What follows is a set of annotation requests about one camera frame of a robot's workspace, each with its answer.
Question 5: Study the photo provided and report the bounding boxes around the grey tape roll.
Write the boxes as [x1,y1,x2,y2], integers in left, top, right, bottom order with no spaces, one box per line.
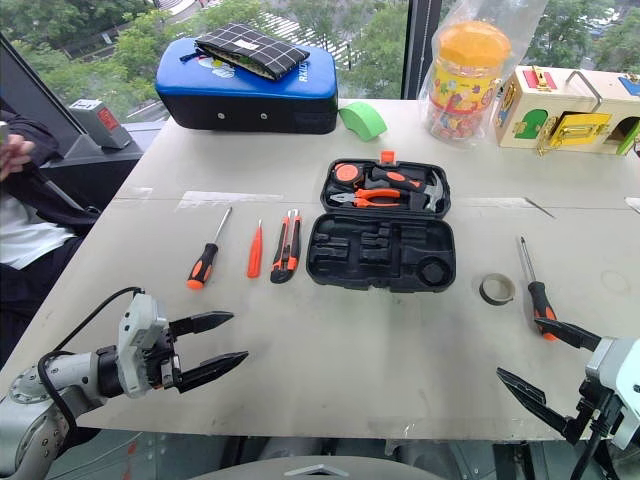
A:
[479,272,517,306]

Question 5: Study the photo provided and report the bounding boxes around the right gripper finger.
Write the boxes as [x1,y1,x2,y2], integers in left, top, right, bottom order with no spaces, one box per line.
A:
[533,316,602,353]
[495,366,577,442]

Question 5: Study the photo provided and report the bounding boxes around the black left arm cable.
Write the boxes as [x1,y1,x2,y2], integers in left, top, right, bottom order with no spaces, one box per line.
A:
[38,285,147,436]

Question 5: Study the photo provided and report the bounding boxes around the black orange utility knife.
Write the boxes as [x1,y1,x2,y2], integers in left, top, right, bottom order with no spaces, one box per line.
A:
[270,209,303,286]

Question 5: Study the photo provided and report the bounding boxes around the orange handled pliers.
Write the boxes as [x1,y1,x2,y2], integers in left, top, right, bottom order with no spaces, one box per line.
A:
[326,187,404,209]

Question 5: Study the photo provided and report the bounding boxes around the wooden latch busy box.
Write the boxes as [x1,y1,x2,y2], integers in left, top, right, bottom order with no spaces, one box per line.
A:
[494,64,640,159]

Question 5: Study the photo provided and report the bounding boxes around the clear plastic bag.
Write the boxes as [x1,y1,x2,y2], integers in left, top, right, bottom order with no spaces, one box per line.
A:
[417,0,552,149]

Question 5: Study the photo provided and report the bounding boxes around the grey rounded shape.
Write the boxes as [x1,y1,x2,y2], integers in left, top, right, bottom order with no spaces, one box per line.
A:
[189,455,447,480]

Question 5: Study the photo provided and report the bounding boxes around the green arched foam block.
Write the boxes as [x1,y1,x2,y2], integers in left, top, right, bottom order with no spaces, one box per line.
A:
[338,100,389,142]

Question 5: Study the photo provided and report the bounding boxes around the person's bare hand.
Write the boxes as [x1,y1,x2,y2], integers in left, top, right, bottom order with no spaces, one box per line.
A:
[0,133,36,182]

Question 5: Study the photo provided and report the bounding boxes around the black plastic tool case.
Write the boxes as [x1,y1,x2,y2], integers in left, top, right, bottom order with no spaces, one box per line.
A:
[304,149,458,294]

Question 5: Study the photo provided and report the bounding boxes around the dark slanted metal frame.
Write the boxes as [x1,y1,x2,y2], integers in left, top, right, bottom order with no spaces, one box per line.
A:
[0,31,146,169]

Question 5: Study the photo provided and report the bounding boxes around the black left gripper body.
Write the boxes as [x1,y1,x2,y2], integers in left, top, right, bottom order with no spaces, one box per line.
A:
[145,321,184,395]

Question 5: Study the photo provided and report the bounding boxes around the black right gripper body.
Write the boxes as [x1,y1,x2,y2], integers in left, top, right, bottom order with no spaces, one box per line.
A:
[564,382,620,447]

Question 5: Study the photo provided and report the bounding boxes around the black white checkered pouch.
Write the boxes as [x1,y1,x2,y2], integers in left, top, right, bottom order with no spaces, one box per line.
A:
[179,22,312,82]

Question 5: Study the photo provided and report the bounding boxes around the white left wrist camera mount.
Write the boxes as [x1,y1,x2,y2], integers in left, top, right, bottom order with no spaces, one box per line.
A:
[118,293,172,399]

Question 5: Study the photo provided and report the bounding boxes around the candy jar orange lid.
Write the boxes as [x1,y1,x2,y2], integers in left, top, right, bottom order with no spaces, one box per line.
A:
[428,20,513,144]

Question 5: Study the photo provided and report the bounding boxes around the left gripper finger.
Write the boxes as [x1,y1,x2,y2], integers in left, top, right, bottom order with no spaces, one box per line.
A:
[177,350,250,395]
[169,310,236,337]

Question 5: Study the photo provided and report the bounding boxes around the Phillips screwdriver black orange handle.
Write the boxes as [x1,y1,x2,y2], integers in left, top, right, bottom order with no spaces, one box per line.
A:
[516,236,559,343]

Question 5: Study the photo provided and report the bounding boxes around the orange black tape measure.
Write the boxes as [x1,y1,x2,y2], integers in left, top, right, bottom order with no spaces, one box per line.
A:
[331,161,374,184]

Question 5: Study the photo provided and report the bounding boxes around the slim orange test pen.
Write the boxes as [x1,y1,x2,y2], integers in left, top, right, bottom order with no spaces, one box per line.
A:
[246,218,265,280]

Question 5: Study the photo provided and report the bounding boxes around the grey device red label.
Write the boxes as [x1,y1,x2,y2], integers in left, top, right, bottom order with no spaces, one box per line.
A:
[66,98,133,151]

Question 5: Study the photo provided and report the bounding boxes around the person's dark clothed body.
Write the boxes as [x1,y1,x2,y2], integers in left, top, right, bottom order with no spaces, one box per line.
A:
[0,98,104,369]

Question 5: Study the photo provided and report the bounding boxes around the blue black padded case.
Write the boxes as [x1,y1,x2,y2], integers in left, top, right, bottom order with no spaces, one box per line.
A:
[154,36,339,136]

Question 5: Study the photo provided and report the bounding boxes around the claw hammer black orange handle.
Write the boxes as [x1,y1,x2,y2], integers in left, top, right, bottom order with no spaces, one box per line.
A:
[369,165,449,214]

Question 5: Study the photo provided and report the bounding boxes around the dark window pillar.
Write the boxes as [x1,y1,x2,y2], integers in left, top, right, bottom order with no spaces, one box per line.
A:
[401,0,444,101]

